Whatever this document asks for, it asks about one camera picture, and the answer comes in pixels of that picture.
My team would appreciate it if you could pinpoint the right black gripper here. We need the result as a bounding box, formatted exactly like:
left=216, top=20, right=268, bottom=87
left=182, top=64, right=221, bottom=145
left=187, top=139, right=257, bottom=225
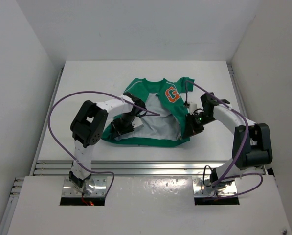
left=183, top=112, right=216, bottom=139

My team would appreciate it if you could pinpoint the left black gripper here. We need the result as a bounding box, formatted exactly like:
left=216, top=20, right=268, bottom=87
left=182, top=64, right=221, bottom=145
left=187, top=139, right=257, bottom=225
left=108, top=112, right=135, bottom=139

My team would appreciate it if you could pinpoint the green jacket with orange G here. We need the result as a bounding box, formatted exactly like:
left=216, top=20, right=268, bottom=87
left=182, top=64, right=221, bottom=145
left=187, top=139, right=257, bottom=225
left=102, top=77, right=195, bottom=147

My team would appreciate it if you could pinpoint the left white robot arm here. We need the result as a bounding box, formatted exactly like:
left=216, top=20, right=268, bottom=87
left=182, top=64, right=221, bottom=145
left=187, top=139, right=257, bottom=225
left=69, top=93, right=146, bottom=189

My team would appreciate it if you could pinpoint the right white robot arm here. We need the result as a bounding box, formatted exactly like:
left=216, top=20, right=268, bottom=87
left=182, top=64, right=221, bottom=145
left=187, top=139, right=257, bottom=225
left=184, top=93, right=273, bottom=188

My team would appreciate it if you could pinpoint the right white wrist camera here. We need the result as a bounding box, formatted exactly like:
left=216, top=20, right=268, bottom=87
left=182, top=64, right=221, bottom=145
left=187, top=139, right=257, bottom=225
left=184, top=101, right=198, bottom=113

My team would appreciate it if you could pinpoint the black base cable right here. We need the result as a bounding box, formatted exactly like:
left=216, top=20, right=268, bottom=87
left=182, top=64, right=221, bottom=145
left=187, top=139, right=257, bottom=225
left=202, top=165, right=220, bottom=190

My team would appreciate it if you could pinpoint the aluminium right side rail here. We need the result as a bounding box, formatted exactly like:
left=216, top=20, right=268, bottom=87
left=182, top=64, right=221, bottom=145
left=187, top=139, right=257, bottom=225
left=227, top=64, right=252, bottom=125

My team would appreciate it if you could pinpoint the aluminium rail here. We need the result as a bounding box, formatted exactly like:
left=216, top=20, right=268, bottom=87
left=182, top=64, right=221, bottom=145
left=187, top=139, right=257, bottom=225
left=0, top=66, right=63, bottom=232
left=30, top=160, right=225, bottom=176
left=227, top=64, right=252, bottom=125

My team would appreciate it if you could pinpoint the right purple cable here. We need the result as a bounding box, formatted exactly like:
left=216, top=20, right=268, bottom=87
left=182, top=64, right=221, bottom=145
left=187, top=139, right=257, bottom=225
left=183, top=81, right=264, bottom=198

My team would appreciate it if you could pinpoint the purple cable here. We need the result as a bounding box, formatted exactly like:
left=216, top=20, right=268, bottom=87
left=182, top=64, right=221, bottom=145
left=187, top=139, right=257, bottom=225
left=183, top=81, right=264, bottom=198
left=48, top=90, right=161, bottom=198

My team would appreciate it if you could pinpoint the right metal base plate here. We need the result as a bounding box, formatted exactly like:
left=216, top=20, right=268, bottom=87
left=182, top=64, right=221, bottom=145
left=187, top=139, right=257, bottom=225
left=192, top=176, right=237, bottom=198

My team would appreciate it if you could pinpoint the metal base plate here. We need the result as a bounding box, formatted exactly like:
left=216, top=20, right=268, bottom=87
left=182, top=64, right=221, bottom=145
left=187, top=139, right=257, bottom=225
left=61, top=176, right=107, bottom=198
left=192, top=176, right=237, bottom=198

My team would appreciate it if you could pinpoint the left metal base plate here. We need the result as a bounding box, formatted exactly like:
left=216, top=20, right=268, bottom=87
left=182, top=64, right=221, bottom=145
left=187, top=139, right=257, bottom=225
left=61, top=176, right=107, bottom=198

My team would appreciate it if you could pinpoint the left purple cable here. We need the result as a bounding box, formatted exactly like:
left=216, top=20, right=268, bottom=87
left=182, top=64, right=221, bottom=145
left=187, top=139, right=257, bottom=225
left=48, top=90, right=161, bottom=198

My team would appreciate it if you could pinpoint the aluminium front rail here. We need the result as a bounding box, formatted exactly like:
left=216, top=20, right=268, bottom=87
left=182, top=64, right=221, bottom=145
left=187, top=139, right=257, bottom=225
left=30, top=160, right=225, bottom=176

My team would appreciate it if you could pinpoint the aluminium left side rail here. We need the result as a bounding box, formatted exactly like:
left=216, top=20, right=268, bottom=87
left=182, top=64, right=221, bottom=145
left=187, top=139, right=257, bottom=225
left=0, top=66, right=63, bottom=232

